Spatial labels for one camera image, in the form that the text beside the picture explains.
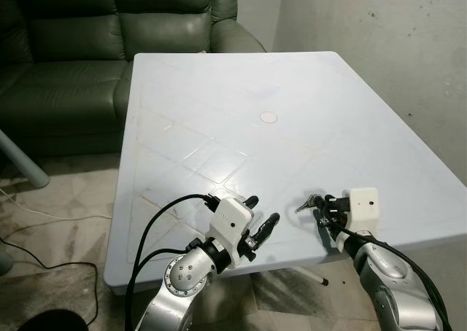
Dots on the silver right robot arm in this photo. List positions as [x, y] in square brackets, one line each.
[390, 280]

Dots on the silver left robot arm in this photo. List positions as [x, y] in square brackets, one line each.
[182, 280]

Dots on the light blue plastic table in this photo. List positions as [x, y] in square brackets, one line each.
[292, 156]

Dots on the white table leg black foot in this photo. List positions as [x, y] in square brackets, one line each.
[310, 274]

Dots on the round white table plug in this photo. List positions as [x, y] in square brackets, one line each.
[268, 117]

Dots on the black robot foot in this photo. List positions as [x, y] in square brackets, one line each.
[52, 322]

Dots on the grey slanted furniture leg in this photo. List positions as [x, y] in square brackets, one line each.
[22, 160]

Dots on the dark green leather sofa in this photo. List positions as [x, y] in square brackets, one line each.
[73, 47]

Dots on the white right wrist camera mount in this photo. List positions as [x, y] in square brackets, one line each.
[364, 205]

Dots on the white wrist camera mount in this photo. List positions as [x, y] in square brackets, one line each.
[364, 205]
[228, 220]

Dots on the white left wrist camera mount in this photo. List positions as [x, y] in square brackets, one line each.
[228, 220]

